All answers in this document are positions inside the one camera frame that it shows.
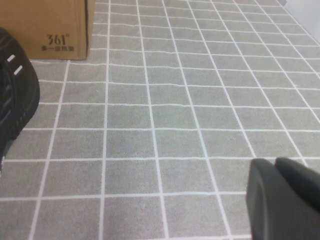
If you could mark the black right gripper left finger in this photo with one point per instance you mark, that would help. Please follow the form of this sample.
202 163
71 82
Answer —
270 212

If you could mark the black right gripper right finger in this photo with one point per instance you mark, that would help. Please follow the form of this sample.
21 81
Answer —
302 180

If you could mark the black knit sneaker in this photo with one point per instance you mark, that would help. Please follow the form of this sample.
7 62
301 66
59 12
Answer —
22 100

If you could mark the brown cardboard shoe box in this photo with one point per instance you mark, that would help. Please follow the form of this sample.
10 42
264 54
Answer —
50 20

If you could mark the grey grid tablecloth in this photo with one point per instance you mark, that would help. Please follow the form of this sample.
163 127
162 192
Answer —
175 112

